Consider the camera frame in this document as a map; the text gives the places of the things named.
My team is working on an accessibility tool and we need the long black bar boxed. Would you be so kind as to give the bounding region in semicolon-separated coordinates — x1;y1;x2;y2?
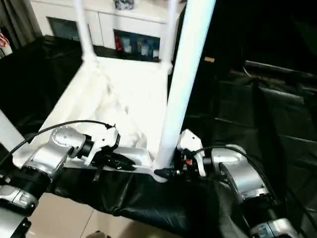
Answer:
243;59;317;75

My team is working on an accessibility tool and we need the dark robot foot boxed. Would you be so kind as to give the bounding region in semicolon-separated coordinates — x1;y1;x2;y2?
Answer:
87;230;110;238

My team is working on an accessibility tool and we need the white cabinet with glass doors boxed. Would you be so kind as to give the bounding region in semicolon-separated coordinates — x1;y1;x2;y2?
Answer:
31;0;184;63

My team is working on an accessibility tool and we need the black left wrist camera cable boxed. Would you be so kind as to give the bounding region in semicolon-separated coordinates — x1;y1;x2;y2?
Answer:
0;119;117;167

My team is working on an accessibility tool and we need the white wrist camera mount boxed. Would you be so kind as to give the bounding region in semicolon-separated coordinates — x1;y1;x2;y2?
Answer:
177;128;207;178
83;125;122;167

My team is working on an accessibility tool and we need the red patterned cloth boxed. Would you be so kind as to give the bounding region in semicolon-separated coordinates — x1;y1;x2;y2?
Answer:
0;32;12;50

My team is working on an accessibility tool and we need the black glossy mat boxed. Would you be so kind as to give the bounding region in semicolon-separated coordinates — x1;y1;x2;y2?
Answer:
0;36;317;238

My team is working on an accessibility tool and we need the white plastic table top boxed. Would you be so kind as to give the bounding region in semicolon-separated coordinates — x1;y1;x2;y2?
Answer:
12;56;174;183

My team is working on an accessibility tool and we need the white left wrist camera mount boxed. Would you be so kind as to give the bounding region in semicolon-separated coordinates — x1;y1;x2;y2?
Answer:
83;125;122;167

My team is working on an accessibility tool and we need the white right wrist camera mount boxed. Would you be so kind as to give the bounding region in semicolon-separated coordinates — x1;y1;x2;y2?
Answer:
177;128;207;178

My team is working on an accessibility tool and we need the grey curtain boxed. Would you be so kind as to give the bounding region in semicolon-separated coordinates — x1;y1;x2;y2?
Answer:
0;0;42;50

